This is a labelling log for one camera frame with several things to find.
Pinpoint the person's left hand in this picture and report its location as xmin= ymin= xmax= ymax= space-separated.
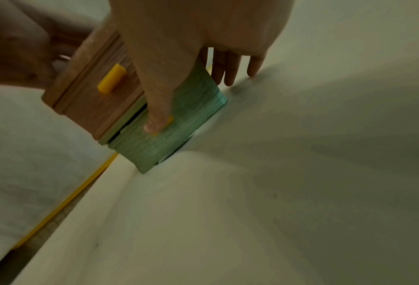
xmin=0 ymin=0 xmax=94 ymax=90

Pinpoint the person's right hand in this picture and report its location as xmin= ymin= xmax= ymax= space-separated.
xmin=108 ymin=0 xmax=297 ymax=133

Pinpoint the pink green drawer box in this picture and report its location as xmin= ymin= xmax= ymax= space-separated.
xmin=41 ymin=16 xmax=229 ymax=175

